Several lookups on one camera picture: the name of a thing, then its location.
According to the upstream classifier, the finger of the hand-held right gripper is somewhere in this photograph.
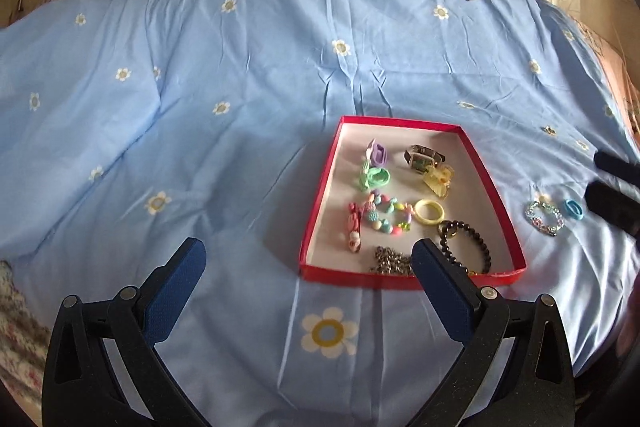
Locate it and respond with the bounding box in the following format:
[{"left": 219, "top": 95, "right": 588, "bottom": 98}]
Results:
[
  {"left": 585, "top": 182, "right": 640, "bottom": 239},
  {"left": 594, "top": 151, "right": 640, "bottom": 188}
]

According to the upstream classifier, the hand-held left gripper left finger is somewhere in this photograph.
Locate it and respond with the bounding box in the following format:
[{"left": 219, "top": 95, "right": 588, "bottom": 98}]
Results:
[{"left": 42, "top": 237, "right": 207, "bottom": 427}]

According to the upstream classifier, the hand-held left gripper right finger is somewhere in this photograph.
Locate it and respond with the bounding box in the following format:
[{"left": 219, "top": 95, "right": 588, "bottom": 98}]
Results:
[{"left": 410, "top": 238, "right": 576, "bottom": 427}]

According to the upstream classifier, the silver chain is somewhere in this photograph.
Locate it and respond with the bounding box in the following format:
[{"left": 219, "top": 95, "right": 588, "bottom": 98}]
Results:
[{"left": 371, "top": 246, "right": 416, "bottom": 277}]

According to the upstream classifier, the black bead bracelet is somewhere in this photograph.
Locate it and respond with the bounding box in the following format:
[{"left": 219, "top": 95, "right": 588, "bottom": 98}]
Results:
[{"left": 438, "top": 219, "right": 493, "bottom": 276}]

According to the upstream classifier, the crystal bead bracelet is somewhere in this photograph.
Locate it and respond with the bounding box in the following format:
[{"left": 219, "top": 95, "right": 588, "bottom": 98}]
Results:
[{"left": 524, "top": 194, "right": 566, "bottom": 238}]

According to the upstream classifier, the yellow ring bangle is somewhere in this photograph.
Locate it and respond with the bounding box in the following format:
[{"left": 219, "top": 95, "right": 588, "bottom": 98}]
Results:
[{"left": 414, "top": 199, "right": 446, "bottom": 226}]

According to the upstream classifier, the colourful bead bracelet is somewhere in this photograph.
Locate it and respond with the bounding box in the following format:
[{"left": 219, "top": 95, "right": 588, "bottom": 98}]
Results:
[{"left": 366, "top": 189, "right": 415, "bottom": 237}]

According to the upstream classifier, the pink hair clip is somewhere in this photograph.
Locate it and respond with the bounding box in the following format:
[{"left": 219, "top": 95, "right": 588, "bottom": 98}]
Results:
[{"left": 348, "top": 202, "right": 365, "bottom": 254}]

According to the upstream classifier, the yellow hair claw clip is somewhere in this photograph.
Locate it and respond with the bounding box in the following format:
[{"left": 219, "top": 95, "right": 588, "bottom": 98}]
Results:
[{"left": 422, "top": 164, "right": 457, "bottom": 198}]

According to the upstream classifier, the red cardboard box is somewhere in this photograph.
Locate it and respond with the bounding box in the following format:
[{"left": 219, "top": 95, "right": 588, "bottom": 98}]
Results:
[{"left": 298, "top": 115, "right": 527, "bottom": 292}]

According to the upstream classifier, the pink printed sheet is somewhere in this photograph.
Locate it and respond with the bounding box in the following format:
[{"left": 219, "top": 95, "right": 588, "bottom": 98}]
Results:
[{"left": 575, "top": 17, "right": 640, "bottom": 132}]

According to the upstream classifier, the gold wrist watch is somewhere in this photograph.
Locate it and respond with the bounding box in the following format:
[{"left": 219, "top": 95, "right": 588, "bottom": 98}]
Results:
[{"left": 404, "top": 144, "right": 447, "bottom": 176}]

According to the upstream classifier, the patterned floral cloth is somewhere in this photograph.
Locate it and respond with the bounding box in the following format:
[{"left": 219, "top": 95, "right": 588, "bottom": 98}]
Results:
[{"left": 0, "top": 259, "right": 57, "bottom": 404}]

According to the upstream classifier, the blue flowered bedsheet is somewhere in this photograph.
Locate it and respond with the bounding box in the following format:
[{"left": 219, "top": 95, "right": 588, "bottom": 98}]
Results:
[{"left": 0, "top": 0, "right": 640, "bottom": 427}]

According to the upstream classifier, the green hair tie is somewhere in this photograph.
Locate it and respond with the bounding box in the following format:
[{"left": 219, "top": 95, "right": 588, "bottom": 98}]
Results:
[{"left": 357, "top": 159, "right": 392, "bottom": 190}]

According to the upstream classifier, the purple hair tie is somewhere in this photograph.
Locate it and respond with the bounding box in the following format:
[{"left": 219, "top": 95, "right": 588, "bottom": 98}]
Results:
[{"left": 366, "top": 138, "right": 392, "bottom": 166}]

